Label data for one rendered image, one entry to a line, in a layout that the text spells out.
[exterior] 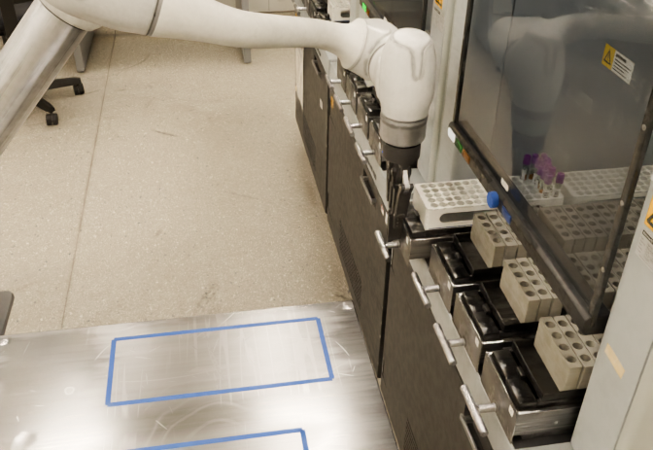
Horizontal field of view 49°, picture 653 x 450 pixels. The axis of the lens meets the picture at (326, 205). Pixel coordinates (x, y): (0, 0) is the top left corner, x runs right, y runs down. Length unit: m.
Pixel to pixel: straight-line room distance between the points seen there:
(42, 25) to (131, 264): 1.54
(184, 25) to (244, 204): 1.91
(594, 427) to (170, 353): 0.66
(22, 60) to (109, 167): 2.05
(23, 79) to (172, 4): 0.35
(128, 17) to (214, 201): 1.96
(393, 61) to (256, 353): 0.56
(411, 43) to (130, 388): 0.74
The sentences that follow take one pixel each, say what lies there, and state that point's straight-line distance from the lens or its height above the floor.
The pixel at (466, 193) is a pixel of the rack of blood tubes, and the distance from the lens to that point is 1.53.
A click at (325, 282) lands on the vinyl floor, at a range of 2.63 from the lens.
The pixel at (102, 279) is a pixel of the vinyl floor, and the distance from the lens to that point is 2.74.
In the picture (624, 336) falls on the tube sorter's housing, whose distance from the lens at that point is 1.04.
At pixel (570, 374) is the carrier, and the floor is 0.87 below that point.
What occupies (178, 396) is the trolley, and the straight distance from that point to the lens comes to 1.15.
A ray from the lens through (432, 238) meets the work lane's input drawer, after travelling 1.49.
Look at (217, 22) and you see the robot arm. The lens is 1.21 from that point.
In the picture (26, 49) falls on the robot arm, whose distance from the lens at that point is 1.39.
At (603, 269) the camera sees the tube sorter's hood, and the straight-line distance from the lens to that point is 1.02.
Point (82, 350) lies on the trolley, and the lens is 1.26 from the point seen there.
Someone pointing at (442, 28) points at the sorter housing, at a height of 1.13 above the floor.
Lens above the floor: 1.67
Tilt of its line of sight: 33 degrees down
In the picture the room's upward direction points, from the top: 1 degrees clockwise
